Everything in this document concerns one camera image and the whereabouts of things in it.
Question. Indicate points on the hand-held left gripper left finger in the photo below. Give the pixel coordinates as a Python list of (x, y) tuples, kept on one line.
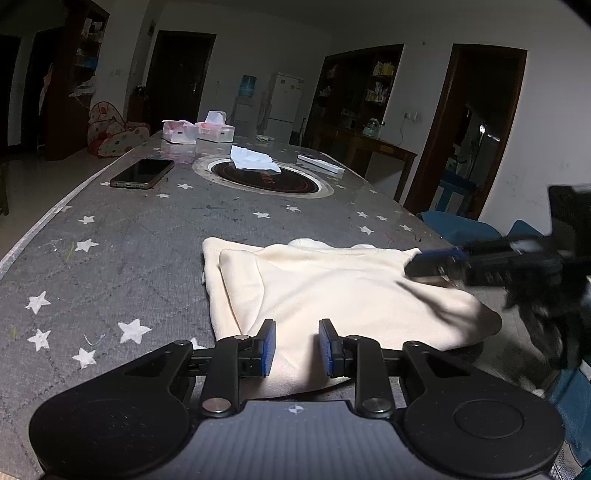
[(268, 349)]

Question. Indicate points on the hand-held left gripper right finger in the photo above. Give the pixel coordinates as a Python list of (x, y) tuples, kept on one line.
[(327, 351)]

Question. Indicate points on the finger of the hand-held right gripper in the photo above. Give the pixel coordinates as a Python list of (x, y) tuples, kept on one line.
[(429, 268), (443, 252)]

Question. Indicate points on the cream garment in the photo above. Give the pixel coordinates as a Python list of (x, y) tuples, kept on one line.
[(323, 286)]

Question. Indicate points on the blue sofa cushion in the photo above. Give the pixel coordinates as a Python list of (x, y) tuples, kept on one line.
[(457, 227), (526, 229)]

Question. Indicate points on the blue white storage box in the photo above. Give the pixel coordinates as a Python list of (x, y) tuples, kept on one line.
[(455, 196)]

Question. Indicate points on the brown wooden side table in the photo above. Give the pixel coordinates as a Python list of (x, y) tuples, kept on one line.
[(378, 150)]

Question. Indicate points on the pale green jug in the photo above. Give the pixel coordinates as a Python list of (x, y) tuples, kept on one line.
[(371, 128)]

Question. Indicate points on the white remote control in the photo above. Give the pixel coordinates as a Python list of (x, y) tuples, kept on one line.
[(321, 165)]

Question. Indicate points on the round inset hotplate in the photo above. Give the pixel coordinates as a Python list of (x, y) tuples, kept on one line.
[(286, 185)]

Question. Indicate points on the grey star-print tablecloth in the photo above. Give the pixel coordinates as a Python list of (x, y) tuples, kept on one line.
[(138, 240)]

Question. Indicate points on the white crumpled tissue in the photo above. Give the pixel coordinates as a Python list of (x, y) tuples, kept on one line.
[(251, 158)]

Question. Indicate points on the white refrigerator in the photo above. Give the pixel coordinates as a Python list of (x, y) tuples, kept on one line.
[(284, 106)]

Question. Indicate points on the dark smartphone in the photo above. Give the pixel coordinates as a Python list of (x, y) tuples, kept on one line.
[(142, 173)]

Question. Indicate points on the pink tissue box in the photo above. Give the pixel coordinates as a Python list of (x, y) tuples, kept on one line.
[(216, 131)]

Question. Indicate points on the white water dispenser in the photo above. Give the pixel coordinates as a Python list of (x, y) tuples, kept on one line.
[(243, 117)]

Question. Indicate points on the blue water bottle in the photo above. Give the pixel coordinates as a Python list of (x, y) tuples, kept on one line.
[(248, 86)]

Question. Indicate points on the dotted play tent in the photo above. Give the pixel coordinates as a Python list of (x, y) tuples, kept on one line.
[(115, 134)]

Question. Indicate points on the dark wooden door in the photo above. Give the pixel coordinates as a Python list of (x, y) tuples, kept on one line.
[(180, 83)]

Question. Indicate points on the dark wooden shelf unit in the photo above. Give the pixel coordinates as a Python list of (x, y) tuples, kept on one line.
[(74, 78)]

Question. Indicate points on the dark wooden door frame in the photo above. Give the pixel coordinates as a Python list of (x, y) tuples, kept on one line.
[(429, 138)]

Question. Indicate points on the white wall socket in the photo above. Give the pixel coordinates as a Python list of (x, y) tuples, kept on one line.
[(412, 116)]

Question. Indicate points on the dark built-in wall cabinet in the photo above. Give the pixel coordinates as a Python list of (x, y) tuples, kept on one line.
[(355, 92)]

